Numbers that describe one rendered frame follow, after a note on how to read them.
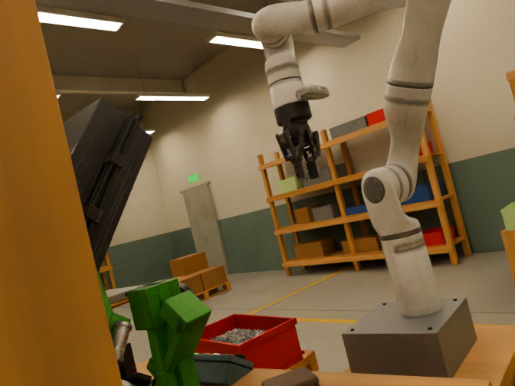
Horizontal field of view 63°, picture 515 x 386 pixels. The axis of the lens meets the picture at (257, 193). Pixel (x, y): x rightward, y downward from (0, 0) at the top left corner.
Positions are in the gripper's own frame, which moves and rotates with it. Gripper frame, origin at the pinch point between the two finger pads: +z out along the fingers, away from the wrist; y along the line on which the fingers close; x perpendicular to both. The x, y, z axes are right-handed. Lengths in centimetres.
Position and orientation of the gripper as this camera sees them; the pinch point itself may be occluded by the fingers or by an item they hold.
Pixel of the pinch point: (307, 171)
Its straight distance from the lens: 88.9
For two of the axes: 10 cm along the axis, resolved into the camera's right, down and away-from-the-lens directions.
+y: -6.0, 1.1, -8.0
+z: 2.4, 9.7, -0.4
